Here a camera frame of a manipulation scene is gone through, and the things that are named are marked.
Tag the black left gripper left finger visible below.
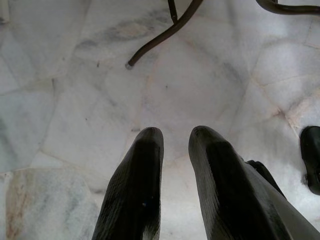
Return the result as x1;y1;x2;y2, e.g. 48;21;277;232
91;126;165;240

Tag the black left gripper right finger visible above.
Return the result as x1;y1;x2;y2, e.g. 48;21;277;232
188;125;295;240

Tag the marble pattern folding table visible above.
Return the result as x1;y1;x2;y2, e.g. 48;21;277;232
124;0;320;70

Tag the black robot left foot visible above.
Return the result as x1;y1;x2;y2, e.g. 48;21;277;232
299;125;320;194

